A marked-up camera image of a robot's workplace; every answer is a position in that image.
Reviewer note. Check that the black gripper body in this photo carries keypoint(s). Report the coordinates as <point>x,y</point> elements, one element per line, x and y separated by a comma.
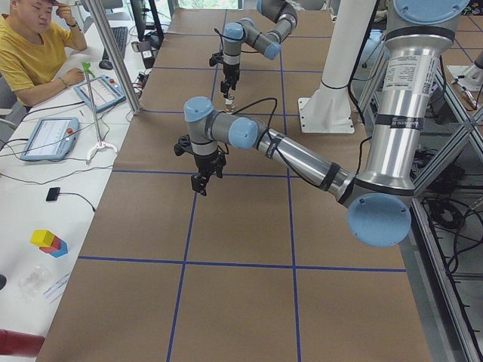
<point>230,72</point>
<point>207,161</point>

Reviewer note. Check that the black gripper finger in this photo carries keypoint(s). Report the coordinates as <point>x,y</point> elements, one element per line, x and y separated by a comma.
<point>199,181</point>
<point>227,85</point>

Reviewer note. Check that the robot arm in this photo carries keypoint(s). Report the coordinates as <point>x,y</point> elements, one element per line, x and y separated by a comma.
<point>419,32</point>
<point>244,31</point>

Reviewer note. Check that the white stand with green clip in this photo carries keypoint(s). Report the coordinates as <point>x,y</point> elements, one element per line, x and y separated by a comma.
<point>100,144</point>

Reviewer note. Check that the black keyboard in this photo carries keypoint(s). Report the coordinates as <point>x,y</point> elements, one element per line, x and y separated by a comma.
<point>120,34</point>

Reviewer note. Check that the far teach pendant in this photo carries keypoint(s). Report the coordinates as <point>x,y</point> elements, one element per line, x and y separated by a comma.
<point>106,92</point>

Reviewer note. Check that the teach pendant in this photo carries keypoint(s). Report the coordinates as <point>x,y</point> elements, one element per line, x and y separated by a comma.
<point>51,140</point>
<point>106,92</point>

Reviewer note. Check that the small black box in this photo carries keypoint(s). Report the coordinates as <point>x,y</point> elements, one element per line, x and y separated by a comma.
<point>53,194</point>

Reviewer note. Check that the near teach pendant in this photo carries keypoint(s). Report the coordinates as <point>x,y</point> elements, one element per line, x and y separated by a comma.
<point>51,140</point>

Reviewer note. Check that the stacked coloured blocks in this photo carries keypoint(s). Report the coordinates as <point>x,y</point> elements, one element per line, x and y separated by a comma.
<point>49,243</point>

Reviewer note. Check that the person in yellow shirt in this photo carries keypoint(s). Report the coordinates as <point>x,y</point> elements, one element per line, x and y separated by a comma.
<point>34,39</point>

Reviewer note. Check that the clear plastic bag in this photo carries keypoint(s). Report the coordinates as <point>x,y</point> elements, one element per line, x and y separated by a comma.
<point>34,281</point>

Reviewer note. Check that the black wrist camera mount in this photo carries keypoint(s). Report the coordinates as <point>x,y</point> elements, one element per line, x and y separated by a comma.
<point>216,58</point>
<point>183,145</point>

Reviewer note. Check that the aluminium profile post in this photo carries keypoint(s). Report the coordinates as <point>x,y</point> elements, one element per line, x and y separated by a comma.
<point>97,12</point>

